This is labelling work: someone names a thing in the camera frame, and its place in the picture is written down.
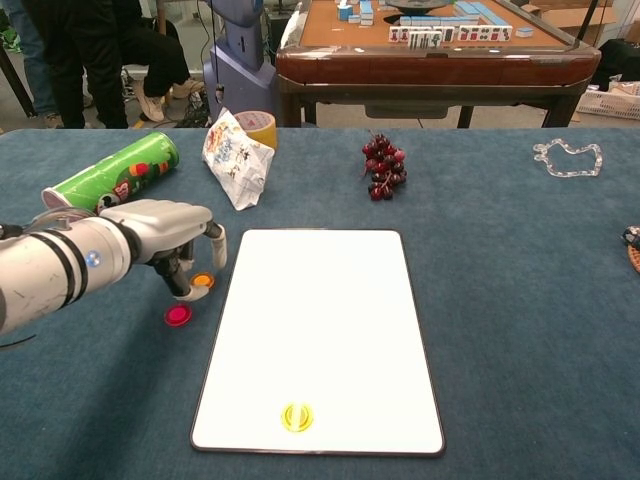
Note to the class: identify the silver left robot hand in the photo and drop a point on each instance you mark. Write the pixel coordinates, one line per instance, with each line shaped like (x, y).
(165, 220)

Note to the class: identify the orange disc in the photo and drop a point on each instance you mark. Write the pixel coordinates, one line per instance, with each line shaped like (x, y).
(206, 278)
(297, 417)

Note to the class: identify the pink disc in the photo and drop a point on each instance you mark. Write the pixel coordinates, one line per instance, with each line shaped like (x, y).
(178, 315)

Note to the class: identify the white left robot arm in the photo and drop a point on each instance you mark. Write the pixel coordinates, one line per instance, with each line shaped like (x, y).
(50, 270)

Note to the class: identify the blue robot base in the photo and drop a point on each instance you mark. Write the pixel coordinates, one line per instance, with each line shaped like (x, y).
(240, 75)

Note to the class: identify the white rectangular board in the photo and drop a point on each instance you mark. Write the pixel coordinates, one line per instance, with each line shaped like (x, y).
(320, 325)

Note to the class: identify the green chips can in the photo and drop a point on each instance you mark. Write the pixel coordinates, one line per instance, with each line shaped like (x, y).
(120, 175)

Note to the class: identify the white printed snack bag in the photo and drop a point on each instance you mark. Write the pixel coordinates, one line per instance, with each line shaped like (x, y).
(240, 165)

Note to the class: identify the yellow tape roll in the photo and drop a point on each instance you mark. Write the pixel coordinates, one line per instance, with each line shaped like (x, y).
(265, 127)

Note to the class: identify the seated person beige shoes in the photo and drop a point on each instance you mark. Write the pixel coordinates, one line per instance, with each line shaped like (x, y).
(160, 65)

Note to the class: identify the person in black trousers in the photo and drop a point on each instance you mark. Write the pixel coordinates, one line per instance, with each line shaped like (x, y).
(95, 60)

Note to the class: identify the person in blue jeans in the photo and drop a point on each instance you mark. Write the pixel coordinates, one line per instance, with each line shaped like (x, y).
(37, 75)

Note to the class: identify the dark red grape bunch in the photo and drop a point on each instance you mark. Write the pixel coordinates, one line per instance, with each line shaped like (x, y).
(385, 170)

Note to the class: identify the white bamboo mahjong tile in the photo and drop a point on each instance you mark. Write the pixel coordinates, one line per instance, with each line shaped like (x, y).
(429, 40)
(438, 40)
(421, 40)
(413, 40)

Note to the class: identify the brown mahjong table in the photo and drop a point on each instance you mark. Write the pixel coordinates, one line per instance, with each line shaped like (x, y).
(435, 65)

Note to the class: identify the dark round dish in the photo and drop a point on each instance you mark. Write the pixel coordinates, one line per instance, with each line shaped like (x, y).
(415, 5)

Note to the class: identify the blue felt tablecloth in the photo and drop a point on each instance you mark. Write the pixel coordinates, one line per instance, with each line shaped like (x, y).
(500, 300)

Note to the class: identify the blue backed mahjong tile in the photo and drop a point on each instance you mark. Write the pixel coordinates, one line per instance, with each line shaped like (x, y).
(524, 32)

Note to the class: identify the brown cardboard box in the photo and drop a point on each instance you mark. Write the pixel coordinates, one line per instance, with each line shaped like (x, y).
(560, 17)

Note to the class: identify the white plastic basket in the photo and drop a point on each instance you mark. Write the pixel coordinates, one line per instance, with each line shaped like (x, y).
(610, 105)

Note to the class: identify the black tripod stand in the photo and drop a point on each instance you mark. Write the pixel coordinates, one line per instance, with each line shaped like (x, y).
(583, 25)

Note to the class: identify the brown woven coaster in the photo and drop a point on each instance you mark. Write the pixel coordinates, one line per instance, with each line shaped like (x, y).
(636, 260)

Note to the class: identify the black bag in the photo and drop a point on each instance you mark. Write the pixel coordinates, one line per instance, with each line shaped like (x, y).
(620, 60)

